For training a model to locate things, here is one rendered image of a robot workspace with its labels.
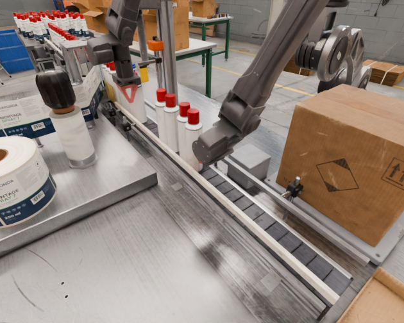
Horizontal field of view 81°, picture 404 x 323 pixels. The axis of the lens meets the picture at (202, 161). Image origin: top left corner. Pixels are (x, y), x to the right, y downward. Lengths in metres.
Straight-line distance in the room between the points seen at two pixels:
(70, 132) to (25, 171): 0.17
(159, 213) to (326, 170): 0.46
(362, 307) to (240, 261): 0.26
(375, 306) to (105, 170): 0.77
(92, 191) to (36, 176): 0.14
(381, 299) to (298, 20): 0.58
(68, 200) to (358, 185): 0.74
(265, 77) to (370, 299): 0.51
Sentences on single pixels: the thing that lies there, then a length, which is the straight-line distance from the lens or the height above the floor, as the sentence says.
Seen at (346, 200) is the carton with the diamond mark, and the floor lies 0.94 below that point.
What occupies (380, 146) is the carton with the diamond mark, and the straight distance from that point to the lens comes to 0.60.
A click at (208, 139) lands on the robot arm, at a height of 1.11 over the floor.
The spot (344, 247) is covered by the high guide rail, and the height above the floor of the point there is 0.96.
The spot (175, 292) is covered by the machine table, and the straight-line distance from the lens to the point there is 0.59.
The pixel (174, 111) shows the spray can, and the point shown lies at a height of 1.04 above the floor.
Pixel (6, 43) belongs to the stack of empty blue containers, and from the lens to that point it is 5.63.
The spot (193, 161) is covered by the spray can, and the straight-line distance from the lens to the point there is 0.73.
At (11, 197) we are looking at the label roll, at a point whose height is 0.96.
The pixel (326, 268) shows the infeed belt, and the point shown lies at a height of 0.88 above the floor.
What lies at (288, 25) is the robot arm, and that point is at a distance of 0.46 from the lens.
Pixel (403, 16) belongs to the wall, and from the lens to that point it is 5.96.
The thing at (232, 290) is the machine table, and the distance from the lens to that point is 0.60.
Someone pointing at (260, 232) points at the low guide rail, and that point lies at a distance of 0.58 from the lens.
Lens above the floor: 1.37
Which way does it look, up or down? 38 degrees down
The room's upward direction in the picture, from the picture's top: straight up
